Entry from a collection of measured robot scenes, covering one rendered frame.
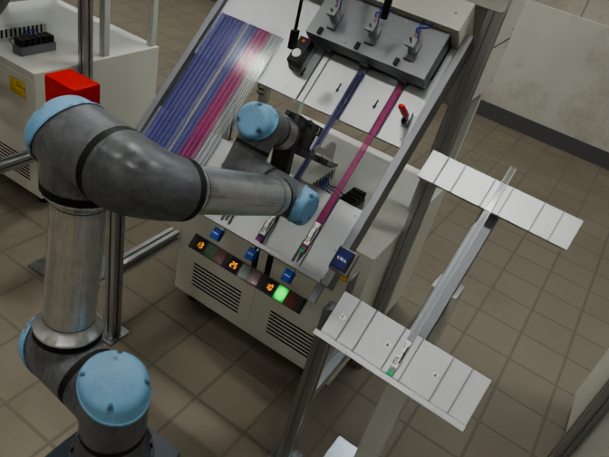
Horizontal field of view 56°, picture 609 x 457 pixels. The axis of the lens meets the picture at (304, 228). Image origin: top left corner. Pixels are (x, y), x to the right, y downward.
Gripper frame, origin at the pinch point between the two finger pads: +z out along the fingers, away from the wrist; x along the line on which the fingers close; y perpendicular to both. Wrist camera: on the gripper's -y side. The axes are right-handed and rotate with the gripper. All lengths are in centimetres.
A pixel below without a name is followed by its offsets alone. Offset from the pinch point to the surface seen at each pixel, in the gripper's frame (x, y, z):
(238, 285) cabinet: 21, -52, 43
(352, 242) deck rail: -20.8, -13.7, -4.0
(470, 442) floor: -70, -65, 72
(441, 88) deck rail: -20.5, 28.5, 6.9
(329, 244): -15.7, -16.8, -3.6
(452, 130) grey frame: -23.9, 22.8, 25.7
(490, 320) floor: -57, -32, 132
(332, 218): -13.0, -11.1, -2.1
